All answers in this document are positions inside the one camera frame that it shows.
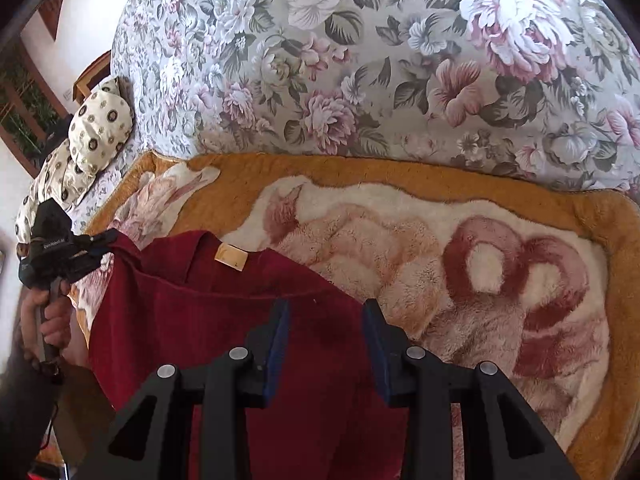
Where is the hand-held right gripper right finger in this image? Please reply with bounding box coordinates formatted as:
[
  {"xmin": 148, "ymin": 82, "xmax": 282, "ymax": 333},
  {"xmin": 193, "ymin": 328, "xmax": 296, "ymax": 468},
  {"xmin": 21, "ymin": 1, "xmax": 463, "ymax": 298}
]
[{"xmin": 362, "ymin": 299, "xmax": 581, "ymax": 480}]

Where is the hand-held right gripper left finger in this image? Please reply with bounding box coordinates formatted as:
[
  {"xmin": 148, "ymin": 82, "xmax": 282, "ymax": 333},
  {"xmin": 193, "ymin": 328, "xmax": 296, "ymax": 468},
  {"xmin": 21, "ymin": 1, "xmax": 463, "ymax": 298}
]
[{"xmin": 75, "ymin": 300, "xmax": 292, "ymax": 480}]

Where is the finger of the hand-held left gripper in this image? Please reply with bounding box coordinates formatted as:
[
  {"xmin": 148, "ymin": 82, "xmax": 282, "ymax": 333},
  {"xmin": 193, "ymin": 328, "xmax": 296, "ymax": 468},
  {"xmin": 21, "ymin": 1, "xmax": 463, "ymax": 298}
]
[{"xmin": 72, "ymin": 230, "xmax": 121, "ymax": 275}]

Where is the dark red sweater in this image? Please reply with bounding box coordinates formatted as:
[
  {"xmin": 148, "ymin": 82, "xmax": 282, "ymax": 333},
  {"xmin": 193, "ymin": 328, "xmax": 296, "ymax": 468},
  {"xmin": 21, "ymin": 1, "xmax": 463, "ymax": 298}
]
[{"xmin": 87, "ymin": 230, "xmax": 416, "ymax": 480}]

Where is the person's left forearm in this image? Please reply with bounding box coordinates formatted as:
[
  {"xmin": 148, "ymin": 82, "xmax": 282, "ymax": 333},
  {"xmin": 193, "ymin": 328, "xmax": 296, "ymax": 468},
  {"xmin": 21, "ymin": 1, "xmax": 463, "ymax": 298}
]
[{"xmin": 0, "ymin": 347, "xmax": 68, "ymax": 480}]

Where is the person's left hand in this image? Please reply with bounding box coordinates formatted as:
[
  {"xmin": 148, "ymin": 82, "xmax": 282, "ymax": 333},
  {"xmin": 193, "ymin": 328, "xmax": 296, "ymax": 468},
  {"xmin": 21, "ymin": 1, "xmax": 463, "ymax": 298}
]
[{"xmin": 20, "ymin": 282, "xmax": 77, "ymax": 367}]

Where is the cream pillow with dark circles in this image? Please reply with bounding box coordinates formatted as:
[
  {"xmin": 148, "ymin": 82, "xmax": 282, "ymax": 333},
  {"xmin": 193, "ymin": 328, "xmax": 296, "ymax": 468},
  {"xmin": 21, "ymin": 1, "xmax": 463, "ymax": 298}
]
[
  {"xmin": 14, "ymin": 140, "xmax": 98, "ymax": 246},
  {"xmin": 67, "ymin": 77, "xmax": 135, "ymax": 176}
]

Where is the plush floral mat orange border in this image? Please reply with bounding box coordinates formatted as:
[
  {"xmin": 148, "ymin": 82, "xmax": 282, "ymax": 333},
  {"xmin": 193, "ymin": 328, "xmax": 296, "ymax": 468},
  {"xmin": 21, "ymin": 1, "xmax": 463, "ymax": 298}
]
[{"xmin": 65, "ymin": 152, "xmax": 640, "ymax": 480}]

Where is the wooden framed window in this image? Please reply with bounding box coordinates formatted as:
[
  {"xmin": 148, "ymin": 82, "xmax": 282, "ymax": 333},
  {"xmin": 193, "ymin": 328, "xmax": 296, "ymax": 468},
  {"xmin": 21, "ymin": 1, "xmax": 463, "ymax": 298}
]
[{"xmin": 0, "ymin": 0, "xmax": 71, "ymax": 166}]

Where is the wooden chair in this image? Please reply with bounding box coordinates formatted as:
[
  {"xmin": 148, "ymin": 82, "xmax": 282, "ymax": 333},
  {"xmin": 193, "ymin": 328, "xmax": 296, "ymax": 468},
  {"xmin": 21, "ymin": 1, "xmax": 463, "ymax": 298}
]
[{"xmin": 72, "ymin": 52, "xmax": 113, "ymax": 103}]

